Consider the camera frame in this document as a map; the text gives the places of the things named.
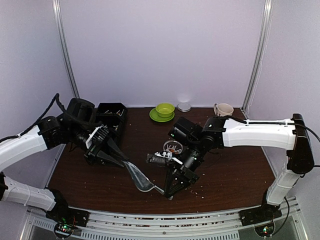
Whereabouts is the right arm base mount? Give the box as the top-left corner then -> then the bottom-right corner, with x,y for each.
238,203 -> 282,238

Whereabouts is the front aluminium rail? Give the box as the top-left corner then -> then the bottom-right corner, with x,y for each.
18,199 -> 310,240

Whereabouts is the clear plastic jar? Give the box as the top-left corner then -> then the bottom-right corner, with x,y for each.
163,140 -> 183,155

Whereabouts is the green saucer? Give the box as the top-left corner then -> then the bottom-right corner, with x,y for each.
149,108 -> 175,123

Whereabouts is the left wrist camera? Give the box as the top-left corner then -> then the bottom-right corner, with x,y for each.
85,125 -> 109,150

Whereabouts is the green bowl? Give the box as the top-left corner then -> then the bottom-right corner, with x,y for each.
155,103 -> 175,118

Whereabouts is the silver jar lid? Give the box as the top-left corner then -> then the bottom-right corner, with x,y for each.
177,102 -> 191,113

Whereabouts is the left aluminium frame post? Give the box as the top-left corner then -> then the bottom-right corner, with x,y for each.
52,0 -> 80,98

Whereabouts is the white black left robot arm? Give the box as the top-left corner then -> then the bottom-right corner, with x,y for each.
0,94 -> 128,222

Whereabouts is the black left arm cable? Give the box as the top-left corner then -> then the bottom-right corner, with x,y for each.
0,93 -> 103,143

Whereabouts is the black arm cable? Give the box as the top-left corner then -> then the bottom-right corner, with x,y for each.
224,116 -> 320,168
0,93 -> 103,143

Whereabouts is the aluminium frame post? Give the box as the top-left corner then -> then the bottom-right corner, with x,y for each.
241,0 -> 274,116
52,0 -> 80,98

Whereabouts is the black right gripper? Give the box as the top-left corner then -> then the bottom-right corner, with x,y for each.
162,138 -> 206,198

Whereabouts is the silver metal scoop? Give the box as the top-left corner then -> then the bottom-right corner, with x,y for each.
123,160 -> 173,201

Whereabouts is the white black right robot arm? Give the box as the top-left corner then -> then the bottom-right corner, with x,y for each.
161,113 -> 315,221

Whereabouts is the black three-compartment candy tray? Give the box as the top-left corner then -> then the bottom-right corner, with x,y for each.
91,102 -> 128,145

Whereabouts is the coral pattern ceramic mug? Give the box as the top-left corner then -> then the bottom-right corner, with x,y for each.
213,103 -> 234,117

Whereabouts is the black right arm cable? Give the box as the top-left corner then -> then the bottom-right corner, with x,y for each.
224,116 -> 320,168

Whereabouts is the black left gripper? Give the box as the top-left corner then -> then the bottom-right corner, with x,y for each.
69,121 -> 129,169

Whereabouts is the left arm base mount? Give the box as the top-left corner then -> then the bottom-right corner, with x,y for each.
45,189 -> 90,240

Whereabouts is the right aluminium frame post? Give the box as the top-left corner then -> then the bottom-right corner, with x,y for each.
241,0 -> 274,116

